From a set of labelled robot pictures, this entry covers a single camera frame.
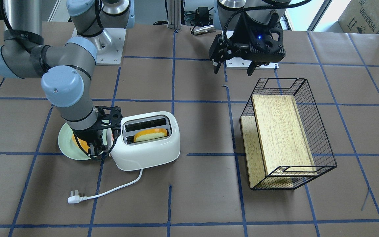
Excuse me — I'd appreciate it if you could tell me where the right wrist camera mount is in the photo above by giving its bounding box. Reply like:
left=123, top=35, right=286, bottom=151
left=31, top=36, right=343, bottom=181
left=89, top=106, right=122, bottom=137

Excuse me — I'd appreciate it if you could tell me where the triangular bread on plate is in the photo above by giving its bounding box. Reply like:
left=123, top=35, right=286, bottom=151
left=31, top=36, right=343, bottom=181
left=72, top=133, right=90, bottom=152

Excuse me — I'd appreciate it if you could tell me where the black wire basket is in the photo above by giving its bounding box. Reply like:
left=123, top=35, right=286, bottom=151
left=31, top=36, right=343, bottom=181
left=240, top=78, right=337, bottom=190

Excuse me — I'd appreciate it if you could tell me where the bread slice in toaster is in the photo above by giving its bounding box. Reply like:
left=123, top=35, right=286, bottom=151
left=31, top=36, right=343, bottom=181
left=133, top=128, right=168, bottom=143

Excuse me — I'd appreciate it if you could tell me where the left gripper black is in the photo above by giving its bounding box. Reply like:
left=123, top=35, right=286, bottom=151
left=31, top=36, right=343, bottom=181
left=209, top=13, right=286, bottom=76

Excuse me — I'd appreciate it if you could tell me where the light green plate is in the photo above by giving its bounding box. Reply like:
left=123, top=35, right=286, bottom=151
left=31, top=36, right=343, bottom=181
left=58, top=123, right=90, bottom=161

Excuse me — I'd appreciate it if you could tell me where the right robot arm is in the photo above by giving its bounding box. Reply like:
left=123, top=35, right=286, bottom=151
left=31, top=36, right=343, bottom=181
left=0, top=0, right=135, bottom=161

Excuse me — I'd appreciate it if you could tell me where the black power adapter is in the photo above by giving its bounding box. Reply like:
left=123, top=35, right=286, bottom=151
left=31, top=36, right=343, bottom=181
left=194, top=7, right=209, bottom=21

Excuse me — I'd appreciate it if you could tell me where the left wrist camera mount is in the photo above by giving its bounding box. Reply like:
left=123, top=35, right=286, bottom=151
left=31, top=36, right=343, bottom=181
left=245, top=24, right=283, bottom=54

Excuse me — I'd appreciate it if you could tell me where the cardboard box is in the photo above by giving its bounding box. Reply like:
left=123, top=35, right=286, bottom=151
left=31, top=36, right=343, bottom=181
left=338, top=0, right=379, bottom=34

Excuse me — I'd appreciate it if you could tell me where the white toaster power cord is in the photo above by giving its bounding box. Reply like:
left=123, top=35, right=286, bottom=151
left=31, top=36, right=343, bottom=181
left=67, top=169, right=143, bottom=204

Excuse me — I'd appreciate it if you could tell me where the white two-slot toaster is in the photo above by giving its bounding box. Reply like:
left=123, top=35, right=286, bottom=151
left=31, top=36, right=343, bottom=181
left=107, top=111, right=180, bottom=171

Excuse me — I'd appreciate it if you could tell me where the aluminium frame post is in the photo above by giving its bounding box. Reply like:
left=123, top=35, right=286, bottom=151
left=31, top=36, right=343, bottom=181
left=166, top=0, right=183, bottom=32

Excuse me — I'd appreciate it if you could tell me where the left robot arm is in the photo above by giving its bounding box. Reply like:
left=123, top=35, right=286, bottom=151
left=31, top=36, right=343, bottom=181
left=209, top=0, right=291, bottom=76

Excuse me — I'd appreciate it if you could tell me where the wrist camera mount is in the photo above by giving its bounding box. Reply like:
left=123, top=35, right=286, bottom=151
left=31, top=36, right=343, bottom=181
left=245, top=24, right=283, bottom=54
left=89, top=106, right=122, bottom=137

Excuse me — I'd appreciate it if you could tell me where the wooden box in basket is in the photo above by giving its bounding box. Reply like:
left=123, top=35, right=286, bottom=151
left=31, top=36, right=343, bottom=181
left=240, top=94, right=318, bottom=190

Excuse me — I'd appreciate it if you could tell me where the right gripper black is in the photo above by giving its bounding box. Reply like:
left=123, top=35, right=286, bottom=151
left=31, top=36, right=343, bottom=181
left=72, top=129, right=109, bottom=157

